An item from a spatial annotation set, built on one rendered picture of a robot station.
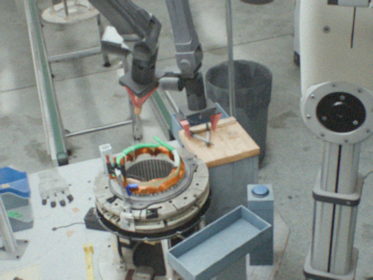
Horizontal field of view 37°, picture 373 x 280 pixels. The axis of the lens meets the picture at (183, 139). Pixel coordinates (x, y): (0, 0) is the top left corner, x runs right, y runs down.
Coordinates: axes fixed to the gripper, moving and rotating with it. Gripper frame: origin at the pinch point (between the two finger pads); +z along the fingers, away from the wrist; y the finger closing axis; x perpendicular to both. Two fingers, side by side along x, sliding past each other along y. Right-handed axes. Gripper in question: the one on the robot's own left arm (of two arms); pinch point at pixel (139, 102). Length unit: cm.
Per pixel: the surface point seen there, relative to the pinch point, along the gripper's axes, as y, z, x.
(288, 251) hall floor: -83, 134, 42
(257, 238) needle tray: 1.6, 14.4, 42.5
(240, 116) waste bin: -128, 120, -23
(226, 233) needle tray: 2.5, 20.0, 34.9
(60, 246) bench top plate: 18, 62, -10
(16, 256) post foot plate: 30, 63, -17
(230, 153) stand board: -22.8, 23.7, 19.1
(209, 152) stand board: -20.0, 25.5, 13.7
